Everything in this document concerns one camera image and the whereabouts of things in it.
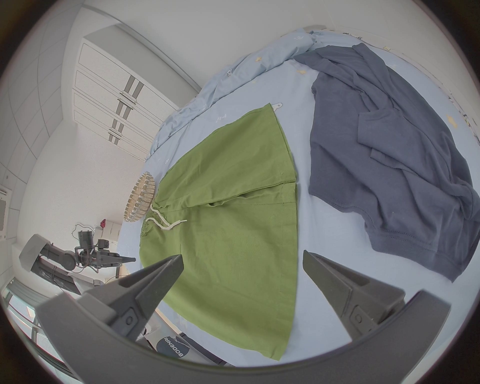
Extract white low cabinet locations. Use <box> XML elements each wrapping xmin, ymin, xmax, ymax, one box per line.
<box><xmin>100</xmin><ymin>219</ymin><xmax>121</xmax><ymax>241</ymax></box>

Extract white wardrobe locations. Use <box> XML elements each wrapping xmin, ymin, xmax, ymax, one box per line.
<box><xmin>71</xmin><ymin>28</ymin><xmax>201</xmax><ymax>163</ymax></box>

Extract round woven basket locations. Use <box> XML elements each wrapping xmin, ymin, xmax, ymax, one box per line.
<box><xmin>123</xmin><ymin>171</ymin><xmax>156</xmax><ymax>224</ymax></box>

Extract dark blue T-shirt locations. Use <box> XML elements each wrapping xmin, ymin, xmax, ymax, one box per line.
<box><xmin>294</xmin><ymin>42</ymin><xmax>480</xmax><ymax>283</ymax></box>

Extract window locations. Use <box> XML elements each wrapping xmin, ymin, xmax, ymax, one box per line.
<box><xmin>0</xmin><ymin>277</ymin><xmax>76</xmax><ymax>381</ymax></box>

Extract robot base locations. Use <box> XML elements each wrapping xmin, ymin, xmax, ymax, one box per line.
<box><xmin>137</xmin><ymin>322</ymin><xmax>226</xmax><ymax>366</ymax></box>

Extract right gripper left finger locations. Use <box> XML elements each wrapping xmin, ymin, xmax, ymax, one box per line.
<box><xmin>78</xmin><ymin>254</ymin><xmax>184</xmax><ymax>340</ymax></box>

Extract pale blue quilt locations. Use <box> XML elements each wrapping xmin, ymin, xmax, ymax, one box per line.
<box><xmin>150</xmin><ymin>27</ymin><xmax>323</xmax><ymax>157</ymax></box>

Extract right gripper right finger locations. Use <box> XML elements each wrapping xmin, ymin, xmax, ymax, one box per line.
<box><xmin>302</xmin><ymin>250</ymin><xmax>407</xmax><ymax>343</ymax></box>

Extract green shorts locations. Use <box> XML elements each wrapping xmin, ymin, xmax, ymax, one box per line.
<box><xmin>139</xmin><ymin>103</ymin><xmax>299</xmax><ymax>361</ymax></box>

